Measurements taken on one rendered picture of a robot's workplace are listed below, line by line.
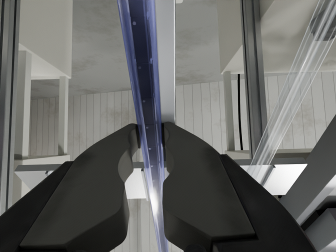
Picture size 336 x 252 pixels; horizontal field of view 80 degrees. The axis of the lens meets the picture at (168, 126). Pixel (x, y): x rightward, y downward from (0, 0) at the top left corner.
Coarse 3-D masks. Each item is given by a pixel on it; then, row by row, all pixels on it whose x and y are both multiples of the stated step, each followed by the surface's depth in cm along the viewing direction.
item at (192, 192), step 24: (168, 144) 10; (192, 144) 10; (168, 168) 10; (192, 168) 8; (216, 168) 8; (168, 192) 7; (192, 192) 7; (216, 192) 7; (168, 216) 7; (192, 216) 6; (216, 216) 6; (240, 216) 6; (168, 240) 7; (192, 240) 6; (216, 240) 6
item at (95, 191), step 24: (96, 144) 10; (120, 144) 10; (72, 168) 8; (96, 168) 8; (120, 168) 9; (72, 192) 7; (96, 192) 7; (120, 192) 7; (48, 216) 6; (72, 216) 6; (96, 216) 6; (120, 216) 7; (24, 240) 6; (48, 240) 6; (72, 240) 6; (96, 240) 6; (120, 240) 7
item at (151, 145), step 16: (128, 0) 7; (144, 0) 7; (128, 16) 8; (144, 16) 8; (128, 32) 8; (144, 32) 8; (128, 48) 9; (144, 48) 9; (128, 64) 9; (144, 64) 9; (144, 80) 10; (144, 96) 10; (160, 96) 11; (144, 112) 11; (160, 112) 11; (144, 128) 12; (160, 128) 12; (144, 144) 13; (160, 144) 13; (144, 160) 14; (160, 160) 14; (160, 176) 15; (160, 192) 17; (160, 208) 19; (160, 224) 21; (160, 240) 24
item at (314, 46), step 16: (320, 0) 12; (320, 16) 12; (320, 32) 12; (304, 48) 13; (320, 48) 13; (304, 64) 14; (320, 64) 14; (288, 80) 15; (304, 80) 15; (288, 96) 16; (272, 112) 18; (288, 112) 17; (272, 128) 18; (272, 144) 19; (256, 160) 21; (256, 176) 23
